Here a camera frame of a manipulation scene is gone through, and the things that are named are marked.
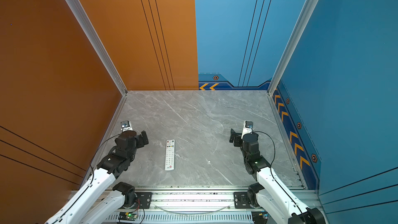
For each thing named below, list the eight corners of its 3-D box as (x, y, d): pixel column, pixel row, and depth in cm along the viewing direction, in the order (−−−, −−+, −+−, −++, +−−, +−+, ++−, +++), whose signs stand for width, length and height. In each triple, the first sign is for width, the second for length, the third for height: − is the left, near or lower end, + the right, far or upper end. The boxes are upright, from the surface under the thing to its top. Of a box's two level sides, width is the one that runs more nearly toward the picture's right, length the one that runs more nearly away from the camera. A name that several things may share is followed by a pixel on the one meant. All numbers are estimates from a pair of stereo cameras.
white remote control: (165, 171, 84) (164, 169, 82) (166, 141, 95) (165, 139, 93) (174, 170, 85) (173, 168, 83) (174, 141, 96) (173, 139, 94)
